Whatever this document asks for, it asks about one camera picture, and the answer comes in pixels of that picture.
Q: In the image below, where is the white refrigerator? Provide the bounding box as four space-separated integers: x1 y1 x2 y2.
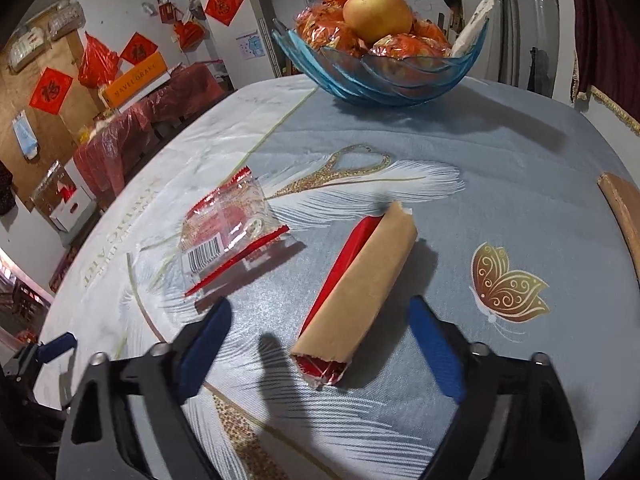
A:
192 0 281 91

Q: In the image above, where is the orange flat box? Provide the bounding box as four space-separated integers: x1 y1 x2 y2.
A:
102 51 168 109

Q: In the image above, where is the red diamond paper decoration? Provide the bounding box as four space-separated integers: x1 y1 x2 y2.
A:
120 32 158 65
204 0 245 27
29 66 73 113

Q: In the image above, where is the hanging red plastic bag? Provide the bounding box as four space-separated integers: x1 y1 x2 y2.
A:
77 32 121 88

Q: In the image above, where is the yellow red apple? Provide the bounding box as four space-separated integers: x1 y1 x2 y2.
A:
342 0 414 45

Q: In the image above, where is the hanging blue face mask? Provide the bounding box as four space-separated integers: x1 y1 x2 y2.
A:
12 110 40 161

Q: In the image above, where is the small hanging red bag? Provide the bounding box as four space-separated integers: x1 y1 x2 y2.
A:
172 20 206 51

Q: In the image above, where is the blue glass fruit bowl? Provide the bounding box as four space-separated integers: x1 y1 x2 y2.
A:
271 10 490 107

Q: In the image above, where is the white cardboard box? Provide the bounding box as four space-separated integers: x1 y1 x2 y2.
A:
32 160 98 233

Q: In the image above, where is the clear red snack wrapper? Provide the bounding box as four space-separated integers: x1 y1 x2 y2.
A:
180 167 291 297

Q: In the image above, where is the pile of orange snack packets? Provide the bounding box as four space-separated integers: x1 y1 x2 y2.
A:
295 2 451 58

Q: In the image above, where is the white packet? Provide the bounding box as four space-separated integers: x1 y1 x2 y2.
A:
450 0 496 57

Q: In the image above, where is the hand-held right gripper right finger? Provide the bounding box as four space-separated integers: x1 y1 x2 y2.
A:
409 296 586 480

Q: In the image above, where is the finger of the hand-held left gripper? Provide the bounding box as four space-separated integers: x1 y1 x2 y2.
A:
7 332 78 381

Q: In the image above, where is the brown wooden strip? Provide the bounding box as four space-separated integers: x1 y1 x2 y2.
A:
597 172 640 261

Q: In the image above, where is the dark red curtain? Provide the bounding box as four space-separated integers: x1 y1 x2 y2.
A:
562 0 640 136

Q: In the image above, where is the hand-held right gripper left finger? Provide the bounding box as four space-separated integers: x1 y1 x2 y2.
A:
59 297 233 480

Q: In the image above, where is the red and brown cardboard box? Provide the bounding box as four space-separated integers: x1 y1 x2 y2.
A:
290 201 418 390

